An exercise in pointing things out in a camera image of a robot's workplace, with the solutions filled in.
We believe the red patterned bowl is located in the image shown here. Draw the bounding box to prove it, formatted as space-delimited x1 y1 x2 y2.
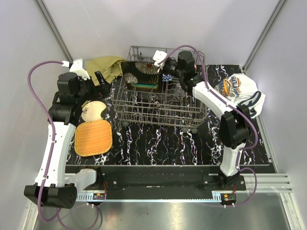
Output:
162 74 174 82

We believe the cream round floral plate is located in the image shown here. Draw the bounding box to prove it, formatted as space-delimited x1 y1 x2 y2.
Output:
81 101 107 122

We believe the black floral square plate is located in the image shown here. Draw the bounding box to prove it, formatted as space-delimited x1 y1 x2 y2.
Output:
121 61 163 92

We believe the teal square ceramic dish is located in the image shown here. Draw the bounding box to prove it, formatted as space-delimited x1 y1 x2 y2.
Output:
132 83 158 90

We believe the woven bamboo basket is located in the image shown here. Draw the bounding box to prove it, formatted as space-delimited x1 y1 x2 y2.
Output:
74 120 113 157

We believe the clear drinking glass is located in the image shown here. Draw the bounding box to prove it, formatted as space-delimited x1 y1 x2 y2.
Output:
174 84 185 97

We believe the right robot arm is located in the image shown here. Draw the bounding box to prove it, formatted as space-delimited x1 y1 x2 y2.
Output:
153 50 256 190

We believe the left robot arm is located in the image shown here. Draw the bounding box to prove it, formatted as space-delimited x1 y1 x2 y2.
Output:
24 70 113 209

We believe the olive green cloth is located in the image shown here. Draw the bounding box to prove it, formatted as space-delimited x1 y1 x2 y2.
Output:
85 56 126 86

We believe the white printed t-shirt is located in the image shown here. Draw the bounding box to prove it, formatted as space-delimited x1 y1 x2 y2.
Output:
214 73 266 119

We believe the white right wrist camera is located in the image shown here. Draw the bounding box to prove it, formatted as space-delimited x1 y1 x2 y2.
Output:
153 50 167 69

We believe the grey wire dish rack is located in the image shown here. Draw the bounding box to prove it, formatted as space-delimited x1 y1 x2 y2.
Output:
112 46 207 133

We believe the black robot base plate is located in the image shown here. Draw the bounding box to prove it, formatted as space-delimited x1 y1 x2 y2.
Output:
89 165 246 201

